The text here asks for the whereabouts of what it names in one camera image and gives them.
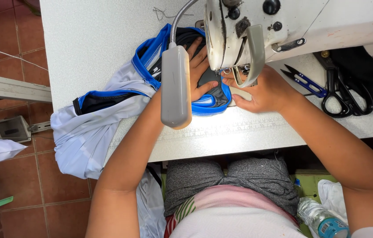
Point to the green wooden seat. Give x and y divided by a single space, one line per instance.
307 185

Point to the person's left hand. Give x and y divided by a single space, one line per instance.
200 67

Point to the black cloth piece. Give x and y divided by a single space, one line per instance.
365 72

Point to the person's right hand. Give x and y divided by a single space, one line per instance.
269 94

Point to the loose gray thread scraps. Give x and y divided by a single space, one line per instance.
163 14

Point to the gray shorts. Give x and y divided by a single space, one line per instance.
239 178

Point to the white hanging fabric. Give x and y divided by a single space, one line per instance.
150 205

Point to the white industrial sewing machine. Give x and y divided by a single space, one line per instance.
292 26

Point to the measuring tape strip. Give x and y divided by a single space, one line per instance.
226 130

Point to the white blue black sports garment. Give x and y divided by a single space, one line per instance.
107 115

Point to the gray metal table frame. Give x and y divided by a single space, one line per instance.
11 99

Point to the blue thread snips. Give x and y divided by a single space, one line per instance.
307 83

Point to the white crumpled cloth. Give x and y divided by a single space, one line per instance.
333 198

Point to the pink white striped shirt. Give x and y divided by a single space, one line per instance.
232 215

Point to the clear plastic water bottle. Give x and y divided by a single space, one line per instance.
320 219

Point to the gray gooseneck sewing lamp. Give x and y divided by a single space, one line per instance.
171 86

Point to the black tailor scissors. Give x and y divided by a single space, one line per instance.
338 96

